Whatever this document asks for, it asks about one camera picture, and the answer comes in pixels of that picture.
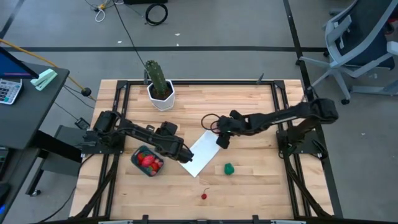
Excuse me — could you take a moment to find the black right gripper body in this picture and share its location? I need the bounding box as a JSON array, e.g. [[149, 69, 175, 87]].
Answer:
[[216, 110, 248, 137]]

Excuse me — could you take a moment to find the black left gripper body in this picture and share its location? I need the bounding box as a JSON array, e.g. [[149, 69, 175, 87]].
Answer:
[[157, 136, 187, 161]]

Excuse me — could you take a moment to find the green toy bell pepper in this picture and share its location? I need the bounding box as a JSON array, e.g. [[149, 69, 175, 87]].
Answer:
[[223, 162, 236, 176]]

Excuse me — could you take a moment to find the white folded cloth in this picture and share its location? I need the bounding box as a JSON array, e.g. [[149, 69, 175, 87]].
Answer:
[[179, 129, 221, 179]]

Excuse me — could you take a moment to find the blue-grey plastic container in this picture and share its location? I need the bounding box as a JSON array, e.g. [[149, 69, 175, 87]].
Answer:
[[131, 144, 165, 177]]

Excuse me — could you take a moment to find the white plant pot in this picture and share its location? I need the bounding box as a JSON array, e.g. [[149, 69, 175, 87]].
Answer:
[[146, 79, 176, 112]]

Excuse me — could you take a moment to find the green cactus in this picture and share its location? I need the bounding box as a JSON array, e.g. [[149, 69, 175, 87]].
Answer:
[[145, 59, 169, 97]]

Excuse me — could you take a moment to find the small black power adapter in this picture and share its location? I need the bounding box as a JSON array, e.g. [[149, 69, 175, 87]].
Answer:
[[74, 117, 91, 131]]

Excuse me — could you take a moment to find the mint green stapler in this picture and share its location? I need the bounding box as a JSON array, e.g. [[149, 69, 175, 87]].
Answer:
[[30, 68, 58, 92]]

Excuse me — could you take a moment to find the black desk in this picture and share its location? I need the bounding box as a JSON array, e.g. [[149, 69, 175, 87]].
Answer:
[[0, 62, 83, 215]]

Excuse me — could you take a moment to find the grey office chair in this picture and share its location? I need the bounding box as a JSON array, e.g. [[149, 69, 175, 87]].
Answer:
[[300, 0, 398, 105]]

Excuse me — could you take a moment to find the white calculator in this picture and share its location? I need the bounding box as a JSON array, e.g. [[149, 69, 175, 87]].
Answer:
[[0, 78, 24, 106]]

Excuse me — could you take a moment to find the monitor with blue screen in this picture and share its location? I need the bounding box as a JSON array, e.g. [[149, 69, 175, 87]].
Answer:
[[0, 46, 40, 80]]

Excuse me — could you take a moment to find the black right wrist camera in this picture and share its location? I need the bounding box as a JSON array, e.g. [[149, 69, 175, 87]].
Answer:
[[215, 132, 232, 150]]

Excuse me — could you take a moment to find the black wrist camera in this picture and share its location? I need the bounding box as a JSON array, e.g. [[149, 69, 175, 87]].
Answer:
[[215, 132, 232, 150], [159, 120, 178, 137]]

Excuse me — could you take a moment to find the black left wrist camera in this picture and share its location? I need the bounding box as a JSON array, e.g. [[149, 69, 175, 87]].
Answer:
[[159, 120, 178, 137]]

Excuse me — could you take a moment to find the black metal table frame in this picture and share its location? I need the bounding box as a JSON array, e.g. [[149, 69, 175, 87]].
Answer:
[[74, 79, 333, 218]]

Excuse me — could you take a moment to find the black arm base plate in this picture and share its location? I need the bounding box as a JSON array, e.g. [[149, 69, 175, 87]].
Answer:
[[276, 129, 321, 156], [82, 130, 127, 156]]

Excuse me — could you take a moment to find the thin black floor cable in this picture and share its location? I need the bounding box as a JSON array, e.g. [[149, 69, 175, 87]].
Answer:
[[112, 0, 149, 74]]

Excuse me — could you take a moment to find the black coiled cable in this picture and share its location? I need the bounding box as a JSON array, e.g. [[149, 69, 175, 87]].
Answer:
[[145, 2, 169, 26]]

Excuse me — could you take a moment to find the white cable yellow plug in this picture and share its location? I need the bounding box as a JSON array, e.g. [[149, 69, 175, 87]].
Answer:
[[95, 0, 125, 23]]

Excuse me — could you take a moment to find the yellow floor cable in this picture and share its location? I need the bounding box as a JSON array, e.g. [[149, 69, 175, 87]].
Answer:
[[0, 38, 96, 102]]

